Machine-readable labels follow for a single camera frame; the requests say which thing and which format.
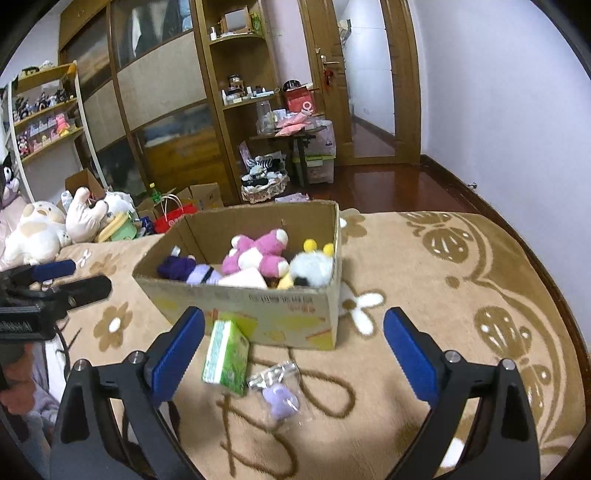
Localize white yellow ladder shelf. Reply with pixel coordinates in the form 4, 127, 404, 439
0, 62, 102, 204

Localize clear bag with purple item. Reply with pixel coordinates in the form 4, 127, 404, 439
247, 361, 315, 423

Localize lavender fleece cloth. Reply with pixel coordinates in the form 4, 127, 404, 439
25, 388, 61, 462

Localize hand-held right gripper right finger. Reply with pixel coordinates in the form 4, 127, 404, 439
383, 307, 542, 480

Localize printed cardboard box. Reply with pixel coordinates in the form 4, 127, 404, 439
133, 200, 342, 352
139, 183, 225, 217

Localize wooden picture frame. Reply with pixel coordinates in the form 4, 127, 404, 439
221, 8, 252, 33

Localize green yellow case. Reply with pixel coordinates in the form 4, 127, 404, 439
95, 211, 137, 243

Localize red paper bag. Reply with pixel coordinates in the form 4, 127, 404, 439
154, 195, 199, 234

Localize open brown cardboard box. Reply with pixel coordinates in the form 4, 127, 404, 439
65, 168, 106, 199

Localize clear plastic storage box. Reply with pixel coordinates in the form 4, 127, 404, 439
292, 121, 335, 184

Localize red box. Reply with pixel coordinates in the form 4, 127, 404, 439
284, 88, 315, 116

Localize wooden wardrobe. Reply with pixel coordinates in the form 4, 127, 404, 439
58, 0, 232, 204

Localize black white plush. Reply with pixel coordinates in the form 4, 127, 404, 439
0, 154, 21, 208

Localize pink bear plush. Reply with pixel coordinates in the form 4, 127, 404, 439
222, 228, 291, 278

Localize person's left hand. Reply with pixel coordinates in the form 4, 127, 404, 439
0, 344, 40, 416

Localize shelf of figurines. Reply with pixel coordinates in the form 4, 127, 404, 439
11, 88, 77, 155

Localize small side table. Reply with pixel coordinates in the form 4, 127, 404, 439
249, 127, 328, 188

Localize white fluffy bee plush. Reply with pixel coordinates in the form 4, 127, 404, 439
288, 239, 335, 287

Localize wooden corner shelf unit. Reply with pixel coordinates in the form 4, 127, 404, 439
191, 0, 296, 204

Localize open printed cardboard box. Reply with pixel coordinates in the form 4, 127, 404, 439
139, 183, 225, 217

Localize green tissue pack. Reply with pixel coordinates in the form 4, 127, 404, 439
202, 320, 251, 397

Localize lace-trimmed wicker basket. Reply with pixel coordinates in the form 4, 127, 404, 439
241, 178, 291, 204

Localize pile of striped socks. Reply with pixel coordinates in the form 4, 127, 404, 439
242, 154, 287, 188

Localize large white dog plush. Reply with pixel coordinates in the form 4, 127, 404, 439
2, 200, 70, 266

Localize pink packets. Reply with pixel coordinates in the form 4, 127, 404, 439
276, 113, 310, 137

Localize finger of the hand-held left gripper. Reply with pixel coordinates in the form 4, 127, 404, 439
30, 259, 77, 282
48, 275, 113, 312

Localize white pink-limbed plush doll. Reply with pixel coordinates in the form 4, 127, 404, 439
60, 186, 134, 243

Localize clear plastic jar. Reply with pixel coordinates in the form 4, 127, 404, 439
256, 100, 274, 134

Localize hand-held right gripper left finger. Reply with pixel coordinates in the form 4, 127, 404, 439
50, 306, 206, 480

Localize purple doll plush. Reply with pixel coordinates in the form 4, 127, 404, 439
157, 247, 225, 284

